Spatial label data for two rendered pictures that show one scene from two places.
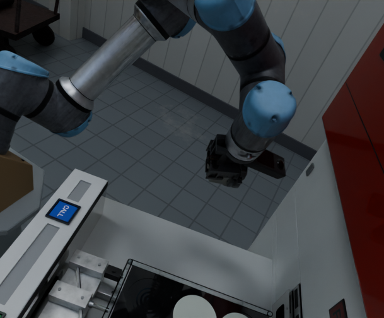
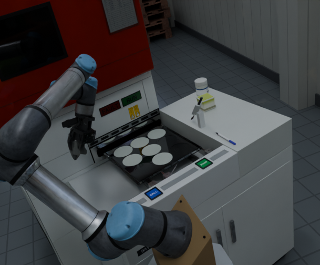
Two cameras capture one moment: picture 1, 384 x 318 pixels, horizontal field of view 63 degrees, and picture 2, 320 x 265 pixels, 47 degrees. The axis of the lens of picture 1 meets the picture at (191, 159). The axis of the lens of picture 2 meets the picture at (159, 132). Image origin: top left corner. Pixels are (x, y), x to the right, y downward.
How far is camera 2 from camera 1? 1.58 m
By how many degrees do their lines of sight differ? 89
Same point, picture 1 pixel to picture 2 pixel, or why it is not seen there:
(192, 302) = (128, 163)
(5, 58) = (134, 205)
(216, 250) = (89, 193)
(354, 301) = (100, 103)
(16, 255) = (183, 181)
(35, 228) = (170, 190)
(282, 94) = not seen: hidden behind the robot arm
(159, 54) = not seen: outside the picture
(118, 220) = not seen: hidden behind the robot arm
